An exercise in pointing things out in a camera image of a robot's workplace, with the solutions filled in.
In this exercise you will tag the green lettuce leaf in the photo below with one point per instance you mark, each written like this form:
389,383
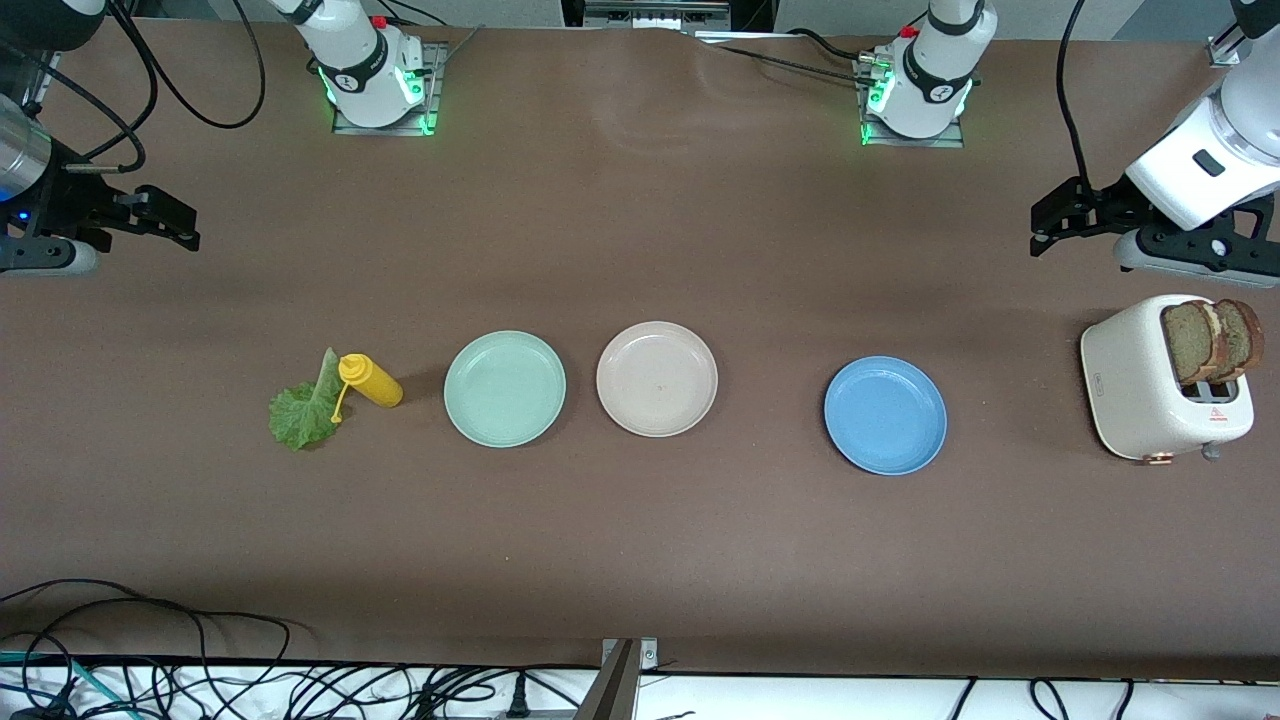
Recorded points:
300,420

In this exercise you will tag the beige plate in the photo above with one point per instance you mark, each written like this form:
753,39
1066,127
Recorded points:
657,380

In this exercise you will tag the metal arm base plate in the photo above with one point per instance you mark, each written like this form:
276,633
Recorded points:
915,143
436,90

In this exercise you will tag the white lower shelf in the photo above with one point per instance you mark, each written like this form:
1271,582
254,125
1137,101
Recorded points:
800,700

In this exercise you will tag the black power plug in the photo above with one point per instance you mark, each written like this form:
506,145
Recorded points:
517,700

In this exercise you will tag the brown bread slice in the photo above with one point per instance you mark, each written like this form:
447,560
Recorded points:
1188,345
1245,340

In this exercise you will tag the grey power strip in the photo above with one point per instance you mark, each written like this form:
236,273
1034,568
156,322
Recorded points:
550,714

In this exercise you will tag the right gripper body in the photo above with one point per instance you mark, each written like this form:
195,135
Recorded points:
62,200

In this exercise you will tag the blue plate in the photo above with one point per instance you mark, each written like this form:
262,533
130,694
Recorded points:
885,415

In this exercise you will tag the yellow mustard squeeze bottle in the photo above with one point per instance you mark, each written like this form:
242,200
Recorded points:
375,383

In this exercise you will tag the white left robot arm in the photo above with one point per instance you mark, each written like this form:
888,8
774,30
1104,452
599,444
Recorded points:
935,70

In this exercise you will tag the grey metal bracket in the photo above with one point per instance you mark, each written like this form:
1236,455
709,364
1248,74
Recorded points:
620,690

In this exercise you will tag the cream white toaster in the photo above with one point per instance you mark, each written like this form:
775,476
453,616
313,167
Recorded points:
1130,380

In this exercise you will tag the mint green plate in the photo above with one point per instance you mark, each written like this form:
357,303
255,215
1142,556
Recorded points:
505,390

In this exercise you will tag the silver black equipment box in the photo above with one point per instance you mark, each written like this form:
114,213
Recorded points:
655,15

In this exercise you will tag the aluminium frame bar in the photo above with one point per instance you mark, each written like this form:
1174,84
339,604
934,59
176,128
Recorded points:
1225,50

